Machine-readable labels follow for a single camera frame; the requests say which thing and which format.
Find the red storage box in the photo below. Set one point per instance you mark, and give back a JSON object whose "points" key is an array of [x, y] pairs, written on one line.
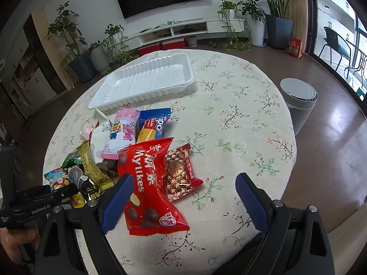
{"points": [[148, 49], [176, 43]]}

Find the red storage box left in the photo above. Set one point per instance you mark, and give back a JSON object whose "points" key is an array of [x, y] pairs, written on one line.
{"points": [[148, 49]]}

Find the grey white trash bin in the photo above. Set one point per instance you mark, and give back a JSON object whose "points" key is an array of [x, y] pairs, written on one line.
{"points": [[300, 98]]}

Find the floral round tablecloth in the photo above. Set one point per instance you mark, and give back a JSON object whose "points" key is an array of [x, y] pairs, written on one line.
{"points": [[233, 119]]}

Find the person's left hand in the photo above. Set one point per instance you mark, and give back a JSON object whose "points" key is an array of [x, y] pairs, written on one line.
{"points": [[12, 240]]}

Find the white red snack bag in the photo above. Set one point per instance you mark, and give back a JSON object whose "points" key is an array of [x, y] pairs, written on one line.
{"points": [[99, 136]]}

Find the white plastic tray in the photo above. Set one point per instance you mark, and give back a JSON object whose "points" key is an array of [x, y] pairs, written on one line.
{"points": [[150, 79]]}

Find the left plant dark blue pot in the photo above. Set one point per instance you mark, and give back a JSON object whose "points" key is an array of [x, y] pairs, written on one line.
{"points": [[75, 59]]}

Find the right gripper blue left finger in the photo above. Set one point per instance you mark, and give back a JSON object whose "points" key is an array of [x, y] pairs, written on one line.
{"points": [[113, 202]]}

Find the white tv cabinet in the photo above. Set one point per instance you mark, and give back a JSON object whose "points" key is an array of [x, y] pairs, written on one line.
{"points": [[201, 28]]}

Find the pink clear zip bag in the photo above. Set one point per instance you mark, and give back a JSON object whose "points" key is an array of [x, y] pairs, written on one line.
{"points": [[86, 132]]}

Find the plant in white tall pot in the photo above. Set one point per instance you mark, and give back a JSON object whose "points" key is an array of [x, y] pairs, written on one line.
{"points": [[255, 21]]}

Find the red storage box right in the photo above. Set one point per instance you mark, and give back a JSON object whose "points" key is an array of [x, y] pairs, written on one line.
{"points": [[176, 43]]}

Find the small grey pot under cabinet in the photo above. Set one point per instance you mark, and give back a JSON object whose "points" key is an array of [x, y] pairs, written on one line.
{"points": [[191, 41]]}

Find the red patterned small snack pack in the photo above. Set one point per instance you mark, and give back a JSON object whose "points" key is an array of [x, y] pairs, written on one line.
{"points": [[180, 179]]}

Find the black balcony chair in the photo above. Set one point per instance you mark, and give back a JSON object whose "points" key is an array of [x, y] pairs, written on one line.
{"points": [[335, 50]]}

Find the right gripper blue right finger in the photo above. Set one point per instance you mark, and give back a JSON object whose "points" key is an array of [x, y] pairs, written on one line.
{"points": [[256, 202]]}

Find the pink cartoon lollipop bag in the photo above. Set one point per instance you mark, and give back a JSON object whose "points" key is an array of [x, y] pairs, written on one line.
{"points": [[122, 133]]}

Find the red bag on floor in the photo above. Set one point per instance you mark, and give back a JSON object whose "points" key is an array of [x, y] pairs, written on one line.
{"points": [[295, 48]]}

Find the red Mylikes chocolate bag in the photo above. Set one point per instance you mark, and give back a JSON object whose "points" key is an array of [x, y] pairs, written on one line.
{"points": [[148, 211]]}

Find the gold wafer snack pack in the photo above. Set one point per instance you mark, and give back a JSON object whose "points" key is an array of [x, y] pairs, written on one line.
{"points": [[99, 178]]}

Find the plant in ribbed white pot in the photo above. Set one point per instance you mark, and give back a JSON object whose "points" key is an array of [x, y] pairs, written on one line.
{"points": [[99, 57]]}

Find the green nut mix bag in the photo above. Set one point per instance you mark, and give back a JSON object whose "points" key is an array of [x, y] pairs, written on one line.
{"points": [[72, 159]]}

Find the tall plant dark blue pot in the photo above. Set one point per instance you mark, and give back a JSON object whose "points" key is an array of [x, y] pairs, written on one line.
{"points": [[279, 26]]}

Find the blue Tipo biscuit pack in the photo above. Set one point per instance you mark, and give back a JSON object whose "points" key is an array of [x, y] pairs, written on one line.
{"points": [[151, 123]]}

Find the blue squirrel chips bag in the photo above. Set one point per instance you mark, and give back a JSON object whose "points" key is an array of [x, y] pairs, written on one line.
{"points": [[59, 178]]}

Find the black silver snack pack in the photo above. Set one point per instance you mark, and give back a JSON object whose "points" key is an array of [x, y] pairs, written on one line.
{"points": [[76, 174]]}

